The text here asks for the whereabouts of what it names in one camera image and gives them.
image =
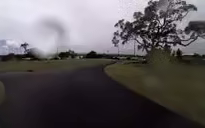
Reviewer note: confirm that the dark bush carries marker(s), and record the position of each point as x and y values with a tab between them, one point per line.
66	54
91	54

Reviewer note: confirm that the thin pole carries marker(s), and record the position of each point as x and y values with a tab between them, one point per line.
134	48

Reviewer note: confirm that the dark asphalt path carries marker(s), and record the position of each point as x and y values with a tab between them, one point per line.
73	100

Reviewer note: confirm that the grass verge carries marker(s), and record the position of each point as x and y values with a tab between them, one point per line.
163	83

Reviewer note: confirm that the large spreading tree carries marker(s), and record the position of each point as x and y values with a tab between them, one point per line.
156	30

